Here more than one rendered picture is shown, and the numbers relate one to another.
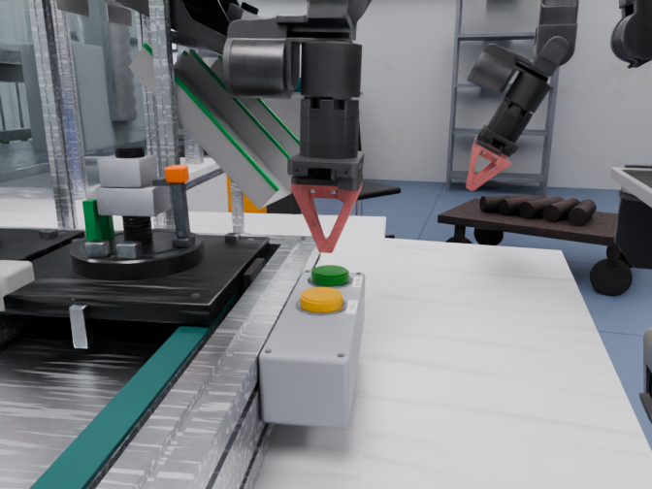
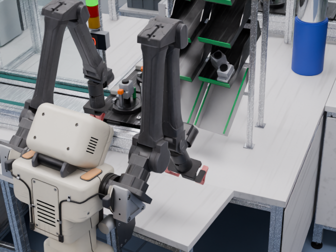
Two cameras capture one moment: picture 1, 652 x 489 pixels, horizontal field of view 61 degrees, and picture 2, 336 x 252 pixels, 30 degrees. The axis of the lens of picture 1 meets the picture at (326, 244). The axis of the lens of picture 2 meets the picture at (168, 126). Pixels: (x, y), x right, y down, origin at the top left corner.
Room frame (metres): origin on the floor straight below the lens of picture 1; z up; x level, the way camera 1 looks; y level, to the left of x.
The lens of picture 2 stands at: (1.42, -1.95, 2.30)
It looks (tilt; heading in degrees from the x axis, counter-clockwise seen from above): 32 degrees down; 107
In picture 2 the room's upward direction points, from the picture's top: 2 degrees counter-clockwise
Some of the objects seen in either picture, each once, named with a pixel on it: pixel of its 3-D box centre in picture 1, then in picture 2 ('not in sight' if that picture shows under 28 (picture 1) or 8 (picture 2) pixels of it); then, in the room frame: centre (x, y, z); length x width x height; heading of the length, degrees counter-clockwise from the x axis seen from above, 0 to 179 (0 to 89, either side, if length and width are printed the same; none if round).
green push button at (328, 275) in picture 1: (330, 278); not in sight; (0.55, 0.00, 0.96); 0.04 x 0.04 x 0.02
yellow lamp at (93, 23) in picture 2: not in sight; (93, 21); (0.42, 0.35, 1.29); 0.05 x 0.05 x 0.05
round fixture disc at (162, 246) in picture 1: (140, 251); (127, 104); (0.59, 0.21, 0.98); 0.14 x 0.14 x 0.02
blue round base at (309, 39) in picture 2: not in sight; (309, 44); (1.29, 0.93, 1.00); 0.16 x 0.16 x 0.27
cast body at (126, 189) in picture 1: (123, 179); (126, 86); (0.59, 0.22, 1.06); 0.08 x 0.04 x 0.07; 83
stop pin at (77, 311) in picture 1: (81, 325); not in sight; (0.47, 0.22, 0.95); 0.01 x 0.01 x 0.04; 83
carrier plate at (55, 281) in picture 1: (141, 268); (127, 108); (0.59, 0.21, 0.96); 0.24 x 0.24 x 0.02; 83
